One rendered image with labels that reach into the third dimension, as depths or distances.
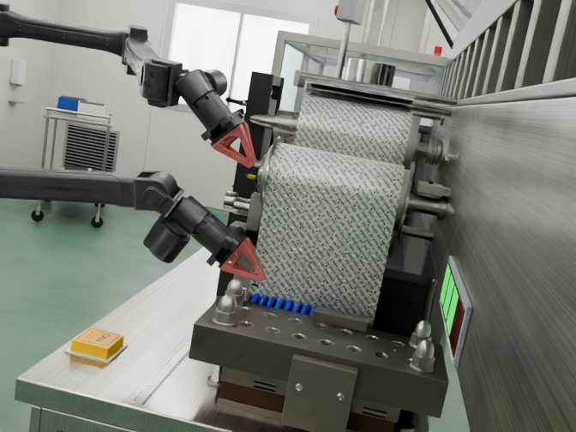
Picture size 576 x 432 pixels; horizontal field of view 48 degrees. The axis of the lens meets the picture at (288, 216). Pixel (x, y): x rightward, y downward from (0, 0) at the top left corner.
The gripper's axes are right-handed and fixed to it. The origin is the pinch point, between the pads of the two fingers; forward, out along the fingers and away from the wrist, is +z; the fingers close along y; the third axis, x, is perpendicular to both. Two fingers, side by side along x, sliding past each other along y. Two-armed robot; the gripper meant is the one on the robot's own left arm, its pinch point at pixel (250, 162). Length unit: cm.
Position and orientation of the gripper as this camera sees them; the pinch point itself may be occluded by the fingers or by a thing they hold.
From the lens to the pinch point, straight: 122.5
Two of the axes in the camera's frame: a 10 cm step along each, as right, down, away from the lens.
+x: 7.8, -5.7, -2.6
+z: 6.0, 7.9, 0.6
